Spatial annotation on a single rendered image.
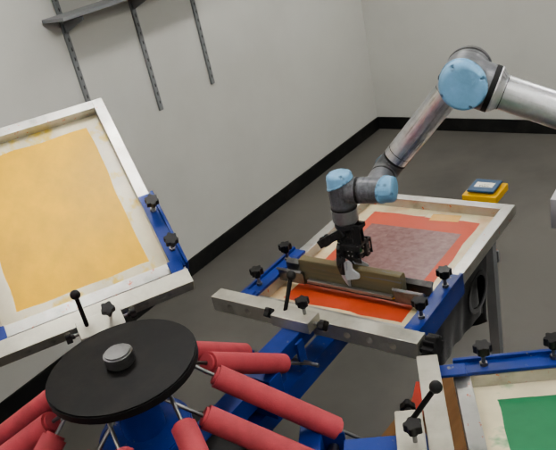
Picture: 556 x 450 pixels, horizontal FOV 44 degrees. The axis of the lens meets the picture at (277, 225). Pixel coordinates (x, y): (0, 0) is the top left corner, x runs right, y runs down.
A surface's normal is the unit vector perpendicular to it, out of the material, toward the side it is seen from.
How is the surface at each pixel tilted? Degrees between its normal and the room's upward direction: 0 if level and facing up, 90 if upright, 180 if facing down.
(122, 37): 90
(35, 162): 32
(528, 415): 0
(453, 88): 87
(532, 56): 90
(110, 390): 0
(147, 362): 0
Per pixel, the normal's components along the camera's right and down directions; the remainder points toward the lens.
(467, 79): -0.47, 0.42
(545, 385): -0.20, -0.88
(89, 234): 0.05, -0.57
